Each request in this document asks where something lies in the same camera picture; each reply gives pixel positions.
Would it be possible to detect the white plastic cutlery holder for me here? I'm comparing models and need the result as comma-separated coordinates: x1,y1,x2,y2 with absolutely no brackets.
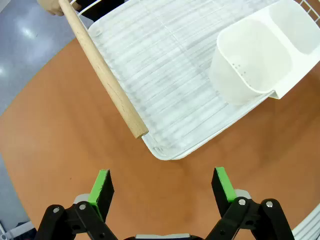
208,0,320,107

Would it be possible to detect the white ribbed plastic object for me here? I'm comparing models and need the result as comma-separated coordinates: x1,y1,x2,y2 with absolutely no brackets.
291,206,320,240

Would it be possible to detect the person's right hand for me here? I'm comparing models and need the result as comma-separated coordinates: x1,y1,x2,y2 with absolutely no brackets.
37,0,83,17

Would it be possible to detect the white wire rack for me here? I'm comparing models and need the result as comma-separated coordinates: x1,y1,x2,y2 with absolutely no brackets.
58,0,320,157

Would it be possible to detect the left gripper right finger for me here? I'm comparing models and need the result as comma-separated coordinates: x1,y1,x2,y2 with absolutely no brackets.
204,166,296,240

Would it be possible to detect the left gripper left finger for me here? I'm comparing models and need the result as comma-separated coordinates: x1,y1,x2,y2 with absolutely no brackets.
33,169,120,240

